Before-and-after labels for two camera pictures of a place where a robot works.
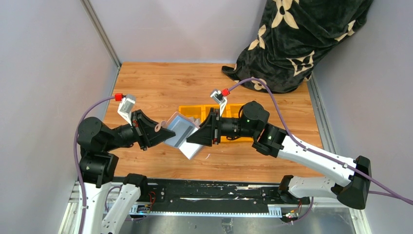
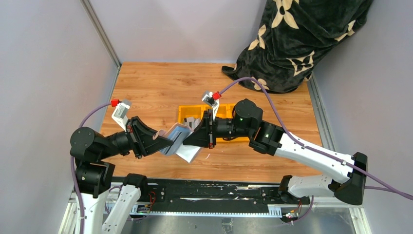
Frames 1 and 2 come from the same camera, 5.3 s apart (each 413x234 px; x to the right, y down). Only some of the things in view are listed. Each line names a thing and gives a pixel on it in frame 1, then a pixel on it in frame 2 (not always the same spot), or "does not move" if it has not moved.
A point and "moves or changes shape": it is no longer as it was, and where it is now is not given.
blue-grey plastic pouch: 183,126 moves or changes shape
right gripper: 216,128 does not move
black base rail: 211,197 does not move
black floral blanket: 289,34 does not move
